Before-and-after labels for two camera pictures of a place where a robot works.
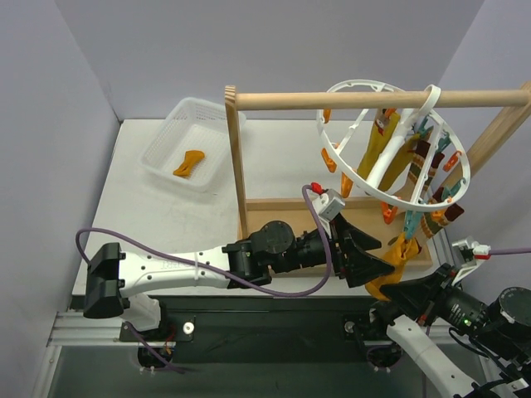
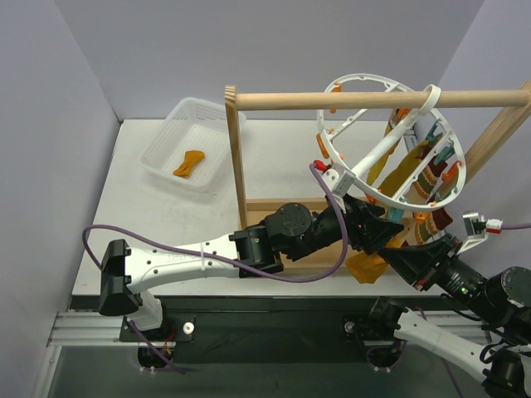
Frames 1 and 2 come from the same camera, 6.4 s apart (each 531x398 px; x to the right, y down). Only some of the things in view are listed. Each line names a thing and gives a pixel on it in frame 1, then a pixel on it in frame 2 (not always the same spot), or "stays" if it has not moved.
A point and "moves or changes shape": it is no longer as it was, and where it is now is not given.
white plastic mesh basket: [192, 148] stays
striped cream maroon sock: [432, 221] moves or changes shape
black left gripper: [338, 252] to [358, 221]
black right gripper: [434, 294] to [428, 269]
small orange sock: [191, 157] stays
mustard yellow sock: [402, 249] moves or changes shape
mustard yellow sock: [384, 127] to [404, 170]
